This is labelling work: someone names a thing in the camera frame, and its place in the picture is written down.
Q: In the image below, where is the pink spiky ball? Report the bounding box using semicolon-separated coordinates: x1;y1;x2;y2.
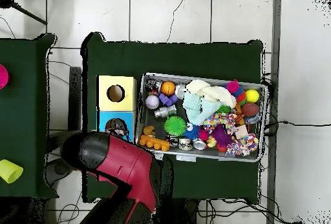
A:
226;79;241;95

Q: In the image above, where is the small orange basketball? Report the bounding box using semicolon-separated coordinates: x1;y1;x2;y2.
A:
160;80;178;96

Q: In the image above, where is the green spiky ball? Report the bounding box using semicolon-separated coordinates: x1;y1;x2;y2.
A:
164;115;187;137

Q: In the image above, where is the orange rubber toy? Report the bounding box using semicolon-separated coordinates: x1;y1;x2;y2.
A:
138;134;171;152

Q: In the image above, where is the pink round cup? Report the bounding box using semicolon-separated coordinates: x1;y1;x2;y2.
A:
0;63;10;90

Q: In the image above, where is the polka dot cloth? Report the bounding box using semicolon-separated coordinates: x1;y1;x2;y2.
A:
200;112;238;135

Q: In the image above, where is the clear mesh bin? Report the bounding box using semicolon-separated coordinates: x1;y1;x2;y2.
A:
134;72;270;163

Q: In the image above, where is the white ball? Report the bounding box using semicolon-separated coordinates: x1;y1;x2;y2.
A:
144;94;161;111

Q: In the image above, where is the silver can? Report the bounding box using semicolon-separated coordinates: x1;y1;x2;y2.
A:
175;84;188;99

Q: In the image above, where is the green side table cloth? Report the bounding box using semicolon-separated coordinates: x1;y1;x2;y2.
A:
0;32;59;201

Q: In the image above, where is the yellow-green cup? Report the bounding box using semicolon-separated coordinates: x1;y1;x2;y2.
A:
0;159;25;185

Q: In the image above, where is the mint green cloth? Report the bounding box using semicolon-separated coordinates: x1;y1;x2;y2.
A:
183;90;224;127

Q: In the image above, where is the cream yellow cloth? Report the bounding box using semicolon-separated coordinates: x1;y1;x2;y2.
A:
186;79;238;109

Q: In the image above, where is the wooden box with three holes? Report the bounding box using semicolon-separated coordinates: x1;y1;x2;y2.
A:
96;74;138;145

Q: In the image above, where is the brown toy football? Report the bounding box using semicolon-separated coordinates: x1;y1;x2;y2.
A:
241;102;261;117

